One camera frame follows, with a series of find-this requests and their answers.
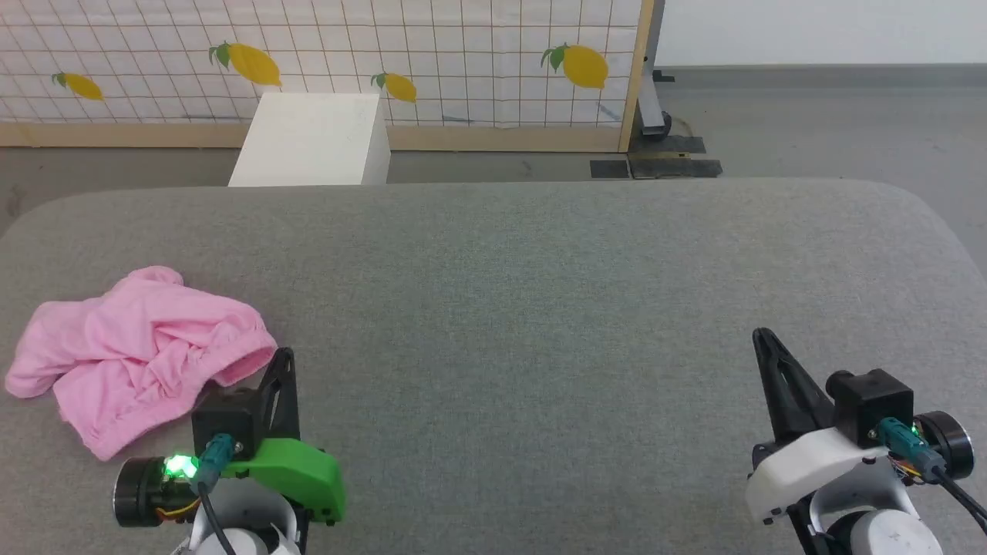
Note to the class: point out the lemon print partition screen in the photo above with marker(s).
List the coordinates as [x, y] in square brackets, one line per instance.
[463, 46]

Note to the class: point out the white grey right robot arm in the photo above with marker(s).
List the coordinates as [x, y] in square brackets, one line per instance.
[887, 539]

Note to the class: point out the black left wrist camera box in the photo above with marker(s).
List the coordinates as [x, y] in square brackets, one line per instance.
[224, 420]

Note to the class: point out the small black floor mat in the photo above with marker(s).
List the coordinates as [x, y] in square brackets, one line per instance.
[609, 169]

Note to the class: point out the white box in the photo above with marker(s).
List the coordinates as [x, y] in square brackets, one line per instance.
[308, 139]

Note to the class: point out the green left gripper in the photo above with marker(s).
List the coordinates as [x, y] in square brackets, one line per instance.
[297, 472]

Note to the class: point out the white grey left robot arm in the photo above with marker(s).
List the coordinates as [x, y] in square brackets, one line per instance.
[247, 539]

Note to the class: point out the grey metal stand leg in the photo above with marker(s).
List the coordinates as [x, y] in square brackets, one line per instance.
[654, 100]

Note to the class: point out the black floor mat under stand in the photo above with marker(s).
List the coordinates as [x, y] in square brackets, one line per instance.
[671, 145]

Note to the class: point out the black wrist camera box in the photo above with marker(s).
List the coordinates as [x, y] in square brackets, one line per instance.
[224, 420]
[871, 401]

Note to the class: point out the long black floor mat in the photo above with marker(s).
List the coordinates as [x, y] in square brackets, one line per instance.
[678, 168]

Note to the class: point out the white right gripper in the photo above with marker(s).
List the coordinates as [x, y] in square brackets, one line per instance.
[802, 470]

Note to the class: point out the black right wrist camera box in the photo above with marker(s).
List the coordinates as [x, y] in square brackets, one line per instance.
[871, 401]

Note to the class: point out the pink cloth garment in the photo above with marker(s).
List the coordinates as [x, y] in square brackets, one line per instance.
[139, 354]

